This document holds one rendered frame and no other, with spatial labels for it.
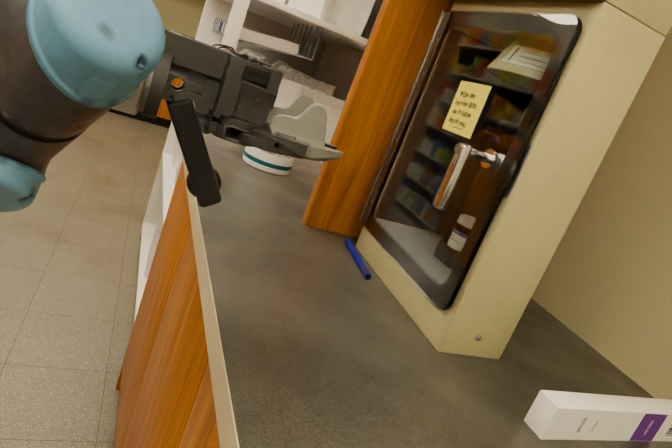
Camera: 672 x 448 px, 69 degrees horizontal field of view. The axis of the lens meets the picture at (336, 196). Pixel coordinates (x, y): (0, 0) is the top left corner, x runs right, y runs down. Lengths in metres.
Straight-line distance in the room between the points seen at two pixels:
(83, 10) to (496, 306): 0.59
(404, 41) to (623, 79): 0.39
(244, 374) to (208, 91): 0.28
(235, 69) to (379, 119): 0.49
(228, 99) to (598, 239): 0.81
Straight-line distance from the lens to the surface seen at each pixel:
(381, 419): 0.53
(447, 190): 0.64
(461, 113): 0.75
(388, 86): 0.93
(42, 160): 0.43
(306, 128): 0.53
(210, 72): 0.51
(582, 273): 1.11
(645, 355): 1.02
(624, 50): 0.69
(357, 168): 0.94
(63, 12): 0.32
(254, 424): 0.47
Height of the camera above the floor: 1.24
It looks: 14 degrees down
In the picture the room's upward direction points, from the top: 21 degrees clockwise
